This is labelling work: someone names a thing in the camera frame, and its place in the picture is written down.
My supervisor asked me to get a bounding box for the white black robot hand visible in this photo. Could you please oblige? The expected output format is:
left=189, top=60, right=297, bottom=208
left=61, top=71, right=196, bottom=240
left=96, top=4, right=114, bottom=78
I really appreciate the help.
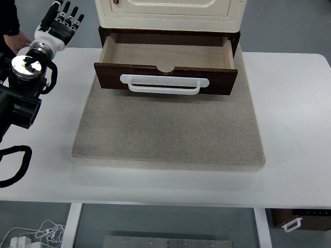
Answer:
left=34, top=0, right=84, bottom=51

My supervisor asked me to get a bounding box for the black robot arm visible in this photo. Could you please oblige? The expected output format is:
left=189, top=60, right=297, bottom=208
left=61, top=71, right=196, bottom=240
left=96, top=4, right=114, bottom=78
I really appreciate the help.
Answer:
left=1, top=1, right=84, bottom=136

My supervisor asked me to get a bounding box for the spare dark wooden drawer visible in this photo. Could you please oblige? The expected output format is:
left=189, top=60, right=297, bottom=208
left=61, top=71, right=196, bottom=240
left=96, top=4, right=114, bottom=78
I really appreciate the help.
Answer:
left=270, top=209, right=330, bottom=233

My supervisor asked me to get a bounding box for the person's hand in background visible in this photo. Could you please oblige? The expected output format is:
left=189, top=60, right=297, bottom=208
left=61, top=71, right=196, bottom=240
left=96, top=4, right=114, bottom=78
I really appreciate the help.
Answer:
left=3, top=30, right=31, bottom=54

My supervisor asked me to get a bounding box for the person's black sleeve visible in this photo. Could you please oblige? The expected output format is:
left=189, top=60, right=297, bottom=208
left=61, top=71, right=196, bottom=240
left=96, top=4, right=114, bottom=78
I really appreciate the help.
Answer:
left=1, top=0, right=20, bottom=36

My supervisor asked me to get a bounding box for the beige cushion mat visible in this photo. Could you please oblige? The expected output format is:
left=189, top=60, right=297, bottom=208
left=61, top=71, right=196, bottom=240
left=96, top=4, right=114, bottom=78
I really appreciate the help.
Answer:
left=72, top=48, right=266, bottom=172

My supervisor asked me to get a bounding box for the white left table leg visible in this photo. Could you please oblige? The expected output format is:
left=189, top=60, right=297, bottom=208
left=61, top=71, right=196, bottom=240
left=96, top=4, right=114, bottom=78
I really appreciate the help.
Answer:
left=61, top=203, right=83, bottom=248

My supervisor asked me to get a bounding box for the white table leg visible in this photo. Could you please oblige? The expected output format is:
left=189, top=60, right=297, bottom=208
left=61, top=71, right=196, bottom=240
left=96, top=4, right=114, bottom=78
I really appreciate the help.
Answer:
left=253, top=208, right=272, bottom=248
left=61, top=203, right=83, bottom=248

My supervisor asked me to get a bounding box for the white charger plug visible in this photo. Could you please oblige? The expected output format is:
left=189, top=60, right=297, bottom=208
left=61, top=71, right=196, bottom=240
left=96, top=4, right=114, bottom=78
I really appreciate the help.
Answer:
left=9, top=236, right=32, bottom=248

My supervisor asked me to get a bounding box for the grey metal plate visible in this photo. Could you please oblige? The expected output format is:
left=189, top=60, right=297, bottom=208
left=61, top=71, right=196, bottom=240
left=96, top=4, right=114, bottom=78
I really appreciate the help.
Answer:
left=103, top=236, right=233, bottom=248

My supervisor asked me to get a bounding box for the white right table leg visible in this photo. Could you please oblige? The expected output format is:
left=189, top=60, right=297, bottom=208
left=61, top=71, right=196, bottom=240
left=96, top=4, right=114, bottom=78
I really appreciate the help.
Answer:
left=253, top=208, right=272, bottom=248

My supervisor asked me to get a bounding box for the dark wooden cabinet frame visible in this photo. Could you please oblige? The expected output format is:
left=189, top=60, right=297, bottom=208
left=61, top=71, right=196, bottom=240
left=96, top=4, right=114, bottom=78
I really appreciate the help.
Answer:
left=98, top=26, right=240, bottom=55

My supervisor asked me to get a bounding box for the black sleeved cable loop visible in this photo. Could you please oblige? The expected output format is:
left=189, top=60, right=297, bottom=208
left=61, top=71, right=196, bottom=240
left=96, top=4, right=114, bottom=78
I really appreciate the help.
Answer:
left=0, top=145, right=33, bottom=189

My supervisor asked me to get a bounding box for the white cable on floor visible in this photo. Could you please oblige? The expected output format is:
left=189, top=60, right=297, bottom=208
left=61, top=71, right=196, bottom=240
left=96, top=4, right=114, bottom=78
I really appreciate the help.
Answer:
left=0, top=220, right=66, bottom=248

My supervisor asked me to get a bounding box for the white spare drawer handle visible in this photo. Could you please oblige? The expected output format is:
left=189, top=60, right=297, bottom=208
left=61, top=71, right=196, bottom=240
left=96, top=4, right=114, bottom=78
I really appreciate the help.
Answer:
left=281, top=218, right=303, bottom=233

